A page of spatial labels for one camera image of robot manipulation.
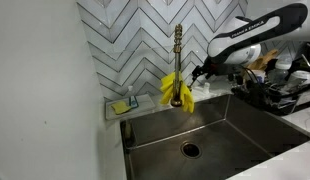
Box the gold tap spout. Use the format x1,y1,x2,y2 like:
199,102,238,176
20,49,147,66
170,23,185,108

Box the yellow sponge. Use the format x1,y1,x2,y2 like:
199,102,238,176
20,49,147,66
110,100,132,116

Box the white sponge tray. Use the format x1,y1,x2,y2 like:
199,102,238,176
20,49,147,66
105,93,157,121

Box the small clear countertop cap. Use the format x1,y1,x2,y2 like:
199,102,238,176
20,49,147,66
201,81,211,95

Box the white lidded cup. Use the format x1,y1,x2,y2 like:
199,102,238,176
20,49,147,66
287,69,310,91

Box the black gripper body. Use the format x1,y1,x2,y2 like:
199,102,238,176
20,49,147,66
201,55,243,77

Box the black dish rack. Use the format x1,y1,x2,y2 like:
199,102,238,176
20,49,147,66
230,42,310,117

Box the clear baby bottle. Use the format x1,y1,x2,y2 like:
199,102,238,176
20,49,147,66
273,54,295,86

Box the wooden utensils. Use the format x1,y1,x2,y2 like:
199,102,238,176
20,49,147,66
247,48,280,71

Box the yellow rubber glove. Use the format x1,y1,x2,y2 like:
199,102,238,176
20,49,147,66
159,71,196,114

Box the round sink drain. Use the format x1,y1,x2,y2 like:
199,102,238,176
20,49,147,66
180,141,203,160

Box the stainless steel sink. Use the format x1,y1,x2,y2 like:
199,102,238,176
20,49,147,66
119,94,310,180

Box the gold tap handle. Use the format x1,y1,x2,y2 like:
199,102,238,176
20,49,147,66
186,79,196,93

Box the blue dish scrubber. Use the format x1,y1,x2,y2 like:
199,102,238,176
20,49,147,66
128,95,140,110

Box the metal sink sponge holder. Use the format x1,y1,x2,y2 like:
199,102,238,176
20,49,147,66
122,119,136,150

